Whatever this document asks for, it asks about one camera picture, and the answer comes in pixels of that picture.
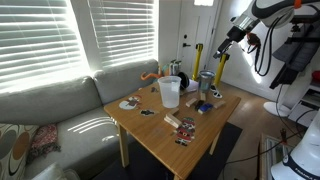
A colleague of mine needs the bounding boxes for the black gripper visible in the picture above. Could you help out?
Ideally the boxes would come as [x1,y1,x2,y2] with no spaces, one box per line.
[213,26,246,59]

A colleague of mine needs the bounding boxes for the silver metal cup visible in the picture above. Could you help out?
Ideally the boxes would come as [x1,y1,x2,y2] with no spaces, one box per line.
[199,70,215,92]

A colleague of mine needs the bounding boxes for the translucent plastic cup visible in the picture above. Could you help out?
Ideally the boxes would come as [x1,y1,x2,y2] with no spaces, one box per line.
[158,76,181,108]

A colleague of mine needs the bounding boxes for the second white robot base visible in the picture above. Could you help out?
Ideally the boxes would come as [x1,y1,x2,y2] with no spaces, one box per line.
[271,111,320,180]

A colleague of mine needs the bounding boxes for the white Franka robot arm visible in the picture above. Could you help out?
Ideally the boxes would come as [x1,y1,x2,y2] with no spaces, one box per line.
[213,0,320,58]

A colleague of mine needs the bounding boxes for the black white sunglasses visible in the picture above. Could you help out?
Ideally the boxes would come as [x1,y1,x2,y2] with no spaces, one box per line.
[210,85,223,99]

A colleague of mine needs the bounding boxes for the paper booklet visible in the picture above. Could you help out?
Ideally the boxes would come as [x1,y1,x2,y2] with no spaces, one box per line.
[181,80,198,94]

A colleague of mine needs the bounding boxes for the white door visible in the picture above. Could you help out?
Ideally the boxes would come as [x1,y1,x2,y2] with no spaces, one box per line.
[177,0,220,77]

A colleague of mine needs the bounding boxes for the wooden block right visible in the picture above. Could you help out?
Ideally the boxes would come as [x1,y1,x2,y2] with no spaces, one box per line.
[213,100,226,109]

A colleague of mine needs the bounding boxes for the blue block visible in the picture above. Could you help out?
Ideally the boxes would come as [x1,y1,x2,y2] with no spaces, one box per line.
[198,103,213,114]

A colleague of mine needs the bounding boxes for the light wooden block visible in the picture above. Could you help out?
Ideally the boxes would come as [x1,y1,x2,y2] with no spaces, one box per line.
[185,98,197,107]

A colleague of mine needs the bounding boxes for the orange toy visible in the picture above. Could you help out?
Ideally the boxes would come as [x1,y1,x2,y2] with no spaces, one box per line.
[140,67,162,81]

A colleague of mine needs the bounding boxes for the santa nutcracker sticker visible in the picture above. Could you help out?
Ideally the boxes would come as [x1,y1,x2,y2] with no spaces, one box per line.
[175,117,195,146]

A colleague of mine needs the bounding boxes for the small dark sticker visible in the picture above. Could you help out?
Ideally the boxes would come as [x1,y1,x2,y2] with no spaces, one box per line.
[140,109,156,116]

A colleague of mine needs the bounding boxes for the wooden table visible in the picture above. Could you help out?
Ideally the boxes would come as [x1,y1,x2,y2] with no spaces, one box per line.
[104,83,240,180]

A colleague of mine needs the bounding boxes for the right window blind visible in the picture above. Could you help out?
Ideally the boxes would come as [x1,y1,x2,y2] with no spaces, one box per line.
[88,0,157,67]

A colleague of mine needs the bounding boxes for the window blind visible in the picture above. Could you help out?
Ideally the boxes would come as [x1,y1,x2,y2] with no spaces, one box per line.
[0,0,88,92]
[88,0,157,67]

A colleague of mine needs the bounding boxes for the snowman sticker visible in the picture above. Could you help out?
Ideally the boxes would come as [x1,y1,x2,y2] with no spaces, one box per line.
[119,95,141,110]

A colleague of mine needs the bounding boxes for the dark rug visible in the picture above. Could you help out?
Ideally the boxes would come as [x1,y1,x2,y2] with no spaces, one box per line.
[91,123,242,180]

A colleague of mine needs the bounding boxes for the grey sofa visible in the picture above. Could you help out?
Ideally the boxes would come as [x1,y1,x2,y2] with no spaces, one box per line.
[0,60,158,180]

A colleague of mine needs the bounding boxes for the left window blind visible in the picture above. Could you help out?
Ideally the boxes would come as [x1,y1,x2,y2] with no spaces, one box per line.
[0,0,88,92]

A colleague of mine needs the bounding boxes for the red floral cloth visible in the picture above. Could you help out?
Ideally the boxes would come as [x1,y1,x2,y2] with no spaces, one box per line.
[27,124,61,164]

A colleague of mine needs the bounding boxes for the patterned circle cushion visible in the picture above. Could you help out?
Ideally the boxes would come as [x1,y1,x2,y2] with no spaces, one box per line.
[0,124,38,180]

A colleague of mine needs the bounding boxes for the yellow stanchion post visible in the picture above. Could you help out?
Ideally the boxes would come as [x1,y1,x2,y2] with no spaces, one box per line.
[192,43,203,80]
[214,53,230,86]

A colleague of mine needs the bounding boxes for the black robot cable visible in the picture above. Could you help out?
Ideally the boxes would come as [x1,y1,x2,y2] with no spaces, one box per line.
[253,13,291,78]

